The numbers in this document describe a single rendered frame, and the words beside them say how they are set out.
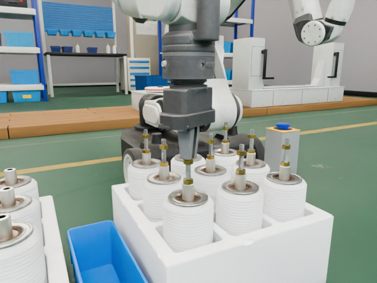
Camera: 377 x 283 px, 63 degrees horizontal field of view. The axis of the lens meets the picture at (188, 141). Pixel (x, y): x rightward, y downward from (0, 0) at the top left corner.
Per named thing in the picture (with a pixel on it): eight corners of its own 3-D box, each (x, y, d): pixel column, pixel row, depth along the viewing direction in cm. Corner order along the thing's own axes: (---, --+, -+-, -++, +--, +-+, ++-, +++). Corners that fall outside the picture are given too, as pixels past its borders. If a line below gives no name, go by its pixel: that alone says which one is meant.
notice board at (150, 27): (136, 34, 660) (135, 17, 652) (157, 35, 683) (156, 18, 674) (136, 34, 659) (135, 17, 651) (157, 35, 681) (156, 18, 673)
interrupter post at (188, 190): (180, 202, 56) (180, 185, 55) (182, 196, 58) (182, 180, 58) (193, 202, 56) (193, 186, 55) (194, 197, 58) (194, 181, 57)
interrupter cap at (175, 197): (164, 208, 54) (164, 204, 54) (171, 191, 61) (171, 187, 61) (207, 209, 53) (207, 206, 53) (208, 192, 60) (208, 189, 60)
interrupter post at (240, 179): (248, 189, 62) (249, 174, 61) (239, 192, 61) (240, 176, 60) (240, 186, 64) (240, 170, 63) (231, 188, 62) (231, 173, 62)
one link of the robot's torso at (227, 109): (190, 139, 112) (159, 36, 125) (229, 134, 120) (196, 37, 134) (208, 121, 99) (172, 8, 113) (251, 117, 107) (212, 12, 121)
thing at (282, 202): (265, 236, 78) (269, 169, 74) (304, 247, 73) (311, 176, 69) (251, 255, 70) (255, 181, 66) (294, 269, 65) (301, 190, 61)
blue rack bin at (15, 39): (6, 48, 473) (4, 33, 468) (33, 49, 490) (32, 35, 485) (4, 46, 430) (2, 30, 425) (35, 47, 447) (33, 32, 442)
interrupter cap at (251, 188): (266, 191, 61) (267, 187, 61) (239, 199, 57) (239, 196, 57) (240, 179, 67) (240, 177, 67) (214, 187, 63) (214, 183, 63)
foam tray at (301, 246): (114, 244, 87) (111, 185, 83) (229, 215, 104) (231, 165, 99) (168, 357, 53) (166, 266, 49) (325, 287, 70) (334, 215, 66)
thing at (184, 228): (160, 297, 57) (157, 208, 53) (168, 265, 66) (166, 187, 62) (211, 301, 56) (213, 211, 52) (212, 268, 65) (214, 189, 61)
